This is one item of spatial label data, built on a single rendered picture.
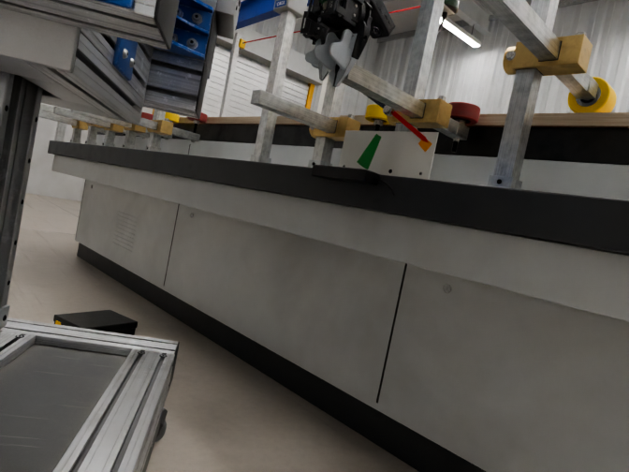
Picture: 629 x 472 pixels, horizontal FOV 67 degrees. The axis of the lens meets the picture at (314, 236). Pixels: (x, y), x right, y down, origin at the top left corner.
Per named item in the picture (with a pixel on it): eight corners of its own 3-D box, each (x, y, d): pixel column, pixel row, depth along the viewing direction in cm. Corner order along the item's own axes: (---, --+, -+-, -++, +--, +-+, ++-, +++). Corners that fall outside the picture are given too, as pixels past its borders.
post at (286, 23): (258, 162, 139) (287, 8, 137) (248, 161, 142) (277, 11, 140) (270, 165, 142) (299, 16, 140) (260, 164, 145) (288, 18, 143)
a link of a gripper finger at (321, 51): (303, 78, 82) (314, 25, 81) (327, 89, 86) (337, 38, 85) (315, 77, 79) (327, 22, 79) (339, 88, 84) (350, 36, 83)
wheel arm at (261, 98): (257, 107, 100) (261, 87, 100) (248, 107, 103) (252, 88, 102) (381, 154, 131) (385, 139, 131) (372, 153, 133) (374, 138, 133)
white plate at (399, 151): (427, 180, 97) (437, 131, 96) (336, 170, 115) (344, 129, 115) (429, 180, 97) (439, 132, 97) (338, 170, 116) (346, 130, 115)
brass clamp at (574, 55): (577, 62, 78) (583, 31, 78) (498, 68, 88) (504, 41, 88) (588, 75, 83) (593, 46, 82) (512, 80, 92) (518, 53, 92)
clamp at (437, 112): (435, 122, 97) (441, 97, 97) (384, 122, 107) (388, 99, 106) (449, 129, 101) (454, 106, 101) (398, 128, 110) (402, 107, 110)
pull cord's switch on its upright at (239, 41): (212, 176, 360) (240, 31, 354) (206, 175, 366) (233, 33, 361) (221, 178, 365) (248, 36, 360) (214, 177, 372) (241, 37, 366)
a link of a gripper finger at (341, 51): (315, 77, 79) (327, 22, 79) (339, 88, 84) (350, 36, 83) (329, 76, 77) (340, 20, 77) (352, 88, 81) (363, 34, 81)
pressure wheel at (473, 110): (460, 148, 107) (471, 98, 107) (430, 147, 113) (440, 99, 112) (476, 156, 113) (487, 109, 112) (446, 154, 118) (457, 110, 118)
